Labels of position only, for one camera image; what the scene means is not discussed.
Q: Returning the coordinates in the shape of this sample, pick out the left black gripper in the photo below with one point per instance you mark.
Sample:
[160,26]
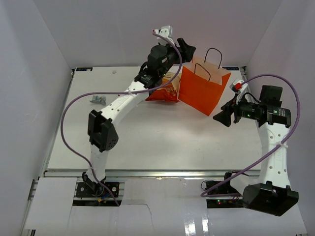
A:
[187,52]

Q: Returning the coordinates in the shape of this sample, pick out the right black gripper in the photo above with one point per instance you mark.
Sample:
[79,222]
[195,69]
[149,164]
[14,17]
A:
[224,117]

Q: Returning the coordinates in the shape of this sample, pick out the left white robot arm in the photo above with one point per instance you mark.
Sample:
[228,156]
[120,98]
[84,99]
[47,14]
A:
[102,124]

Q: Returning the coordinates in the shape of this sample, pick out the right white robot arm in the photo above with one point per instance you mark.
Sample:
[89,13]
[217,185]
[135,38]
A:
[271,193]

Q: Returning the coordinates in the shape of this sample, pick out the orange paper bag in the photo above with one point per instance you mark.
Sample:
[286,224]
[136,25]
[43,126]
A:
[202,84]

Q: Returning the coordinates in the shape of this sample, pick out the orange chips bag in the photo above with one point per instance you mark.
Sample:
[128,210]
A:
[168,93]

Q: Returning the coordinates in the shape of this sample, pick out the silver candy wrapper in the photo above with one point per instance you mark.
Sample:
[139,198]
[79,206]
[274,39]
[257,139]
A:
[98,99]

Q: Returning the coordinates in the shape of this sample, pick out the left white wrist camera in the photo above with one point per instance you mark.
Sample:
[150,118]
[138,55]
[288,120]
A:
[165,32]

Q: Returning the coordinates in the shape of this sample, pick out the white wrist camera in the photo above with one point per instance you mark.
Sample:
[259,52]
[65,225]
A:
[239,87]
[165,32]

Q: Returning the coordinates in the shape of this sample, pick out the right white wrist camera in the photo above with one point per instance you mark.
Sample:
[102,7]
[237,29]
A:
[239,87]

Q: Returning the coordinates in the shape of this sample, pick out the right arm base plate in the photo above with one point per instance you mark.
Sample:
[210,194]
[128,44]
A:
[225,196]

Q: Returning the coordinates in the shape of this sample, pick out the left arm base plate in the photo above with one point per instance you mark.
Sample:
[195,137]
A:
[85,196]

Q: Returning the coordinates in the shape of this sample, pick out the aluminium table frame rail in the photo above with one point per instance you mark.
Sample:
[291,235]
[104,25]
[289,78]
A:
[142,173]

